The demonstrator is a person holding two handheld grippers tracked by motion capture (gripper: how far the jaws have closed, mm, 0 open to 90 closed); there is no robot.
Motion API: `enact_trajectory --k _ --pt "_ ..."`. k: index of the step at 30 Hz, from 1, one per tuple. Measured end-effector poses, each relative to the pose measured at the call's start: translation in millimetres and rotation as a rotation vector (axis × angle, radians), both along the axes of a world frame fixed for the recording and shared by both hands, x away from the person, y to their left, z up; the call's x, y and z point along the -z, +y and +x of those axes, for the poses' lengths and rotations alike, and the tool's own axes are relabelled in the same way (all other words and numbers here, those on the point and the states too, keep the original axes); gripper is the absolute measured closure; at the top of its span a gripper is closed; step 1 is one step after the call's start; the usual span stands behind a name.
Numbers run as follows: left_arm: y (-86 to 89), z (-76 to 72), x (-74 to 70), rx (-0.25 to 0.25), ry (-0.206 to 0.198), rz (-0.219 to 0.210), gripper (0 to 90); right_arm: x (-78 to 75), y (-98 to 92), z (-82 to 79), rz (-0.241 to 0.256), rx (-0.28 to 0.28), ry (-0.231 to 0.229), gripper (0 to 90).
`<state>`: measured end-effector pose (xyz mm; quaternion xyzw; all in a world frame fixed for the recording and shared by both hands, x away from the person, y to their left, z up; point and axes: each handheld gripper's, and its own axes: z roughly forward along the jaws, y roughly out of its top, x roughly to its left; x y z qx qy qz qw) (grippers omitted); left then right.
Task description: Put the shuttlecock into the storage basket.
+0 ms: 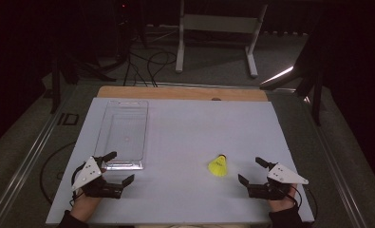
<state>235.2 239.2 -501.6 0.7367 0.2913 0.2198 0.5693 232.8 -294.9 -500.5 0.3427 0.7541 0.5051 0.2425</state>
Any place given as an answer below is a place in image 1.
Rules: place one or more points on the wooden table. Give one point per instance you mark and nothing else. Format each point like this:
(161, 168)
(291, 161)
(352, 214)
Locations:
(182, 93)

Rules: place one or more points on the clear plastic container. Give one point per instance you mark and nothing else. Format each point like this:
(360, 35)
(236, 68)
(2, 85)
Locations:
(125, 139)

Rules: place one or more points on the metal floor rail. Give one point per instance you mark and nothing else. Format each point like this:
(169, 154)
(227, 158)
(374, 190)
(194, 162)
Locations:
(27, 158)
(337, 167)

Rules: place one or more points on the white board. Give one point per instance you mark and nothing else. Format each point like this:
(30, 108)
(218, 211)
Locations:
(188, 133)

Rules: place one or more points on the person's left hand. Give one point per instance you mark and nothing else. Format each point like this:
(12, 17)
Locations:
(84, 205)

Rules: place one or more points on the white metal stand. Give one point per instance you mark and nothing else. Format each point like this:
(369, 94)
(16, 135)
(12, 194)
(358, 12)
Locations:
(220, 23)

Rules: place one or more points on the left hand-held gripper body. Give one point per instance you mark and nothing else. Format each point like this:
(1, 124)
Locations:
(87, 173)

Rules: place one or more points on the black tripod stand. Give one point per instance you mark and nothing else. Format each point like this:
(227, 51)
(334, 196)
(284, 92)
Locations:
(80, 68)

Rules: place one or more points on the yellow shuttlecock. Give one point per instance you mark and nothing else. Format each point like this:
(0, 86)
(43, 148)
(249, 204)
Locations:
(217, 167)

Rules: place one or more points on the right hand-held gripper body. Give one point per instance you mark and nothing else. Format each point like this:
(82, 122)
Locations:
(283, 175)

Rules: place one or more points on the person's right hand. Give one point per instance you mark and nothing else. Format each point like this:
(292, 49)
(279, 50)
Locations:
(281, 202)

